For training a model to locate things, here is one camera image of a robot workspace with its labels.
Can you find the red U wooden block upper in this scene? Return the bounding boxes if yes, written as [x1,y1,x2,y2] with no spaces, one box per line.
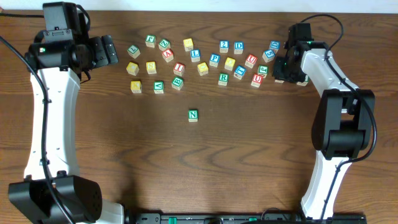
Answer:
[245,54,258,68]

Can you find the green F wooden block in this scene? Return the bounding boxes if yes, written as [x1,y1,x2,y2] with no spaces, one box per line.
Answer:
[257,65,269,78]

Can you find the red A wooden block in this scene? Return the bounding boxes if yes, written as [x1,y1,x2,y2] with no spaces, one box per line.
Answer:
[162,49,174,62]

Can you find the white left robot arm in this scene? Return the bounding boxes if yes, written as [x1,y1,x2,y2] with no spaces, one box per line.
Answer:
[8,35,132,223]

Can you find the red I wooden block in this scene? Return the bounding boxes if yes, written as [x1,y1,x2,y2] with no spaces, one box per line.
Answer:
[173,63,185,77]

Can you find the blue P wooden block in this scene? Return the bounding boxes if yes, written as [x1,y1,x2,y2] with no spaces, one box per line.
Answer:
[209,54,221,67]

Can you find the green R wooden block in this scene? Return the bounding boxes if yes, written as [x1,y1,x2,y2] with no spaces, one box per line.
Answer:
[218,73,229,86]

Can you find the green B wooden block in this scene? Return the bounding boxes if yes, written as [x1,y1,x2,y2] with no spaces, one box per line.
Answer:
[172,77,184,90]

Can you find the red u wooden block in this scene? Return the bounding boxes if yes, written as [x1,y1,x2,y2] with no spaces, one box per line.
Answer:
[245,54,258,68]
[251,73,263,88]

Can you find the green V wooden block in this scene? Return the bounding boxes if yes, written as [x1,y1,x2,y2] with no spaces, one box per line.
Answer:
[154,81,164,94]

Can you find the yellow Q wooden block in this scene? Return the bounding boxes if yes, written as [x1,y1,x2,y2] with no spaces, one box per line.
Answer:
[197,62,209,76]

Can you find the green 4 wooden block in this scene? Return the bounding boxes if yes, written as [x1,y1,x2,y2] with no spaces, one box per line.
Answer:
[296,75,310,86]

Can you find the green N wooden block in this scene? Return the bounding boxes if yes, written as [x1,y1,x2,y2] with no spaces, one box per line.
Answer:
[188,110,198,122]

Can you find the blue L wooden block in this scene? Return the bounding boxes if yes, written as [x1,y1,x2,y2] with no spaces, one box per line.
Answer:
[190,49,201,62]

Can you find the blue 2 wooden block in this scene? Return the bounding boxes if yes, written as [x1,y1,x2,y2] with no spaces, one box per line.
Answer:
[220,40,229,54]

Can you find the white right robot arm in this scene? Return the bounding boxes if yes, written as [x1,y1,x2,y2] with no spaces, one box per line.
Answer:
[272,39,375,221]

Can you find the green Z wooden block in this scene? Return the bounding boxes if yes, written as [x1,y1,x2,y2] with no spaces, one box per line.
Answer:
[159,39,171,51]

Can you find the red U wooden block lower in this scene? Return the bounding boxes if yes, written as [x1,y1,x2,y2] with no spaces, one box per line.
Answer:
[251,73,263,88]

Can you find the blue D wooden block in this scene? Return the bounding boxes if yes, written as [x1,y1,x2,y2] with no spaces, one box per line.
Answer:
[234,42,244,54]

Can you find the yellow K wooden block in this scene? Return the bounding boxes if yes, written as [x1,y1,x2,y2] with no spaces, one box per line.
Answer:
[130,80,142,93]

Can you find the yellow S wooden block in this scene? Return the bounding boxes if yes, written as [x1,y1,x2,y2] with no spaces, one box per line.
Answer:
[146,61,157,75]

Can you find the yellow C wooden block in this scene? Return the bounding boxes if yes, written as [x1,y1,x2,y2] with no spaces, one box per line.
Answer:
[126,62,139,76]

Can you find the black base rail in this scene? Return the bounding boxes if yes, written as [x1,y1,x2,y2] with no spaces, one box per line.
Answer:
[125,212,368,224]

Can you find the blue D block right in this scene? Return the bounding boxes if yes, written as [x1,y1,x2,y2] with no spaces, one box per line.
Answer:
[269,40,280,54]

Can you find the green J wooden block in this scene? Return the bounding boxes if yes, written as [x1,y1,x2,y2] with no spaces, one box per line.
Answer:
[145,35,156,48]

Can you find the yellow G wooden block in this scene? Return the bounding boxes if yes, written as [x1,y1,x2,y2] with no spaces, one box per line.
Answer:
[224,57,236,71]

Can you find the green 7 wooden block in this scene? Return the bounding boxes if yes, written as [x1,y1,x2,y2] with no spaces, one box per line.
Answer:
[127,45,141,58]

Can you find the yellow 6 wooden block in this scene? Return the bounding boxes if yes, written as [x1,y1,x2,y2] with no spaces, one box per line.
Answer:
[183,38,194,52]

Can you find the blue 5 wooden block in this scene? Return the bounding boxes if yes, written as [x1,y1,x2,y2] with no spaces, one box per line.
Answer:
[262,49,275,63]

